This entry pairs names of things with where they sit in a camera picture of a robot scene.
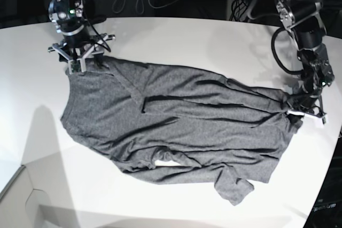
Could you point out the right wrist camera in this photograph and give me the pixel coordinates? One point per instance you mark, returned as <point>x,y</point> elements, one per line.
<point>77,66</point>

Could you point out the dark grey t-shirt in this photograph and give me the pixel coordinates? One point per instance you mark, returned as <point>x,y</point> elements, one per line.
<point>174,124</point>

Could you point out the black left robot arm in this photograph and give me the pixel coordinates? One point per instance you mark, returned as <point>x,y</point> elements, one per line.
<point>302,21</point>

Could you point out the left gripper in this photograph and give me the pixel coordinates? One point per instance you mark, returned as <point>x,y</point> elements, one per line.
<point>306,104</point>

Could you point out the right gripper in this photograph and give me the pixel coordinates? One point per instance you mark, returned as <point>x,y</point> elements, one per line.
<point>82,46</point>

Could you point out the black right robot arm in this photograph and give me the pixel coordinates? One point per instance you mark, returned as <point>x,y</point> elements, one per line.
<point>69,17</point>

